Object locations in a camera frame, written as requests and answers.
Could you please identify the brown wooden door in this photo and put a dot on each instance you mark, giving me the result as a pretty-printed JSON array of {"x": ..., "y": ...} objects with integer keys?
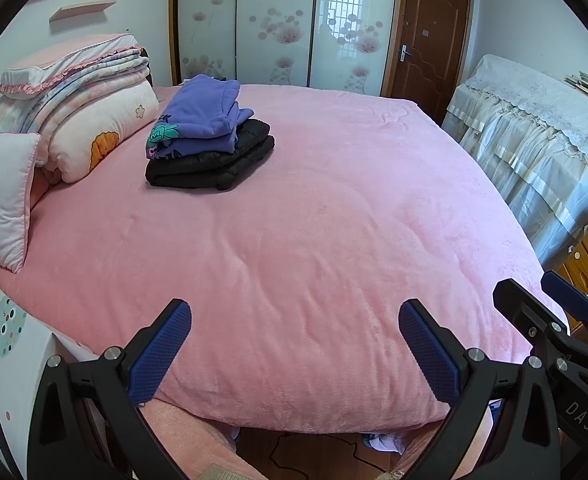
[{"x": 429, "y": 50}]

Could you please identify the pink wall shelf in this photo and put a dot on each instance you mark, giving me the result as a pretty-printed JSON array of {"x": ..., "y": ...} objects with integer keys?
[{"x": 81, "y": 10}]

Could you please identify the white cartoon print quilt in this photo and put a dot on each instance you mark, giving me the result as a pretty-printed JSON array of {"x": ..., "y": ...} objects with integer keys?
[{"x": 94, "y": 125}]

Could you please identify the folded pastel quilt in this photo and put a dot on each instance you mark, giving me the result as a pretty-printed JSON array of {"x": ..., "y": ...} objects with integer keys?
[{"x": 104, "y": 72}]

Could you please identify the white cartoon print bed frame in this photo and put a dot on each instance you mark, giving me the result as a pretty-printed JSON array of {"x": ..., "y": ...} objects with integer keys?
[{"x": 19, "y": 360}]

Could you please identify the floral sliding wardrobe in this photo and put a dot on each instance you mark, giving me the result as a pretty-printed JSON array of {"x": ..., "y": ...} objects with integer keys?
[{"x": 274, "y": 10}]

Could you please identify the pink frilled pillow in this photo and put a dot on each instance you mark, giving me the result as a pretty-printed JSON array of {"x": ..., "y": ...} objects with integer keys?
[{"x": 59, "y": 60}]

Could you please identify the white printed cushion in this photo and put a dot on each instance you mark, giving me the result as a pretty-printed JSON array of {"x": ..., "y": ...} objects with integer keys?
[{"x": 4, "y": 200}]

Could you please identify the person's beige knit sweater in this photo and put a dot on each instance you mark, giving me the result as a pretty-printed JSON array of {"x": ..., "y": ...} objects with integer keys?
[{"x": 224, "y": 472}]

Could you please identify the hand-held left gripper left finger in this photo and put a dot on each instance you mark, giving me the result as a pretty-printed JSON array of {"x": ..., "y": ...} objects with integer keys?
[{"x": 161, "y": 355}]

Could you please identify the white blue cloth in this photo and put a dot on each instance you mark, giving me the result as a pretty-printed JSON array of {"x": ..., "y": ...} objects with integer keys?
[{"x": 384, "y": 442}]

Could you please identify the purple printed hoodie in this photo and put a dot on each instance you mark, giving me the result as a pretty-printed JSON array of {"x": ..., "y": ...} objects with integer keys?
[{"x": 199, "y": 110}]

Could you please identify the brown wooden headboard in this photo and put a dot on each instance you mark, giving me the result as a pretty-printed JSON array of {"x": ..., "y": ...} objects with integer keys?
[{"x": 148, "y": 67}]

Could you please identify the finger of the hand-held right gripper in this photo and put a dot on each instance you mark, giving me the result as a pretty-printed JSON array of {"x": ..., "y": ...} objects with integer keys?
[
  {"x": 566, "y": 297},
  {"x": 524, "y": 310}
]

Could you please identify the black puffer jacket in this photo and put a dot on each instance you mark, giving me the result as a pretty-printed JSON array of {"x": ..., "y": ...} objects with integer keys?
[{"x": 224, "y": 165}]

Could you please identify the person's left leg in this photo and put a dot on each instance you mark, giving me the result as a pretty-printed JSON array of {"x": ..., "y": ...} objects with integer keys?
[{"x": 194, "y": 435}]

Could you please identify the pink bed blanket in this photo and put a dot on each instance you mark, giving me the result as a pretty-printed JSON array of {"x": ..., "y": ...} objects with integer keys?
[{"x": 299, "y": 235}]

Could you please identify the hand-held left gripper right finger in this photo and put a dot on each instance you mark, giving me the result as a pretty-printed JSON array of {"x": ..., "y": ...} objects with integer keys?
[{"x": 429, "y": 355}]

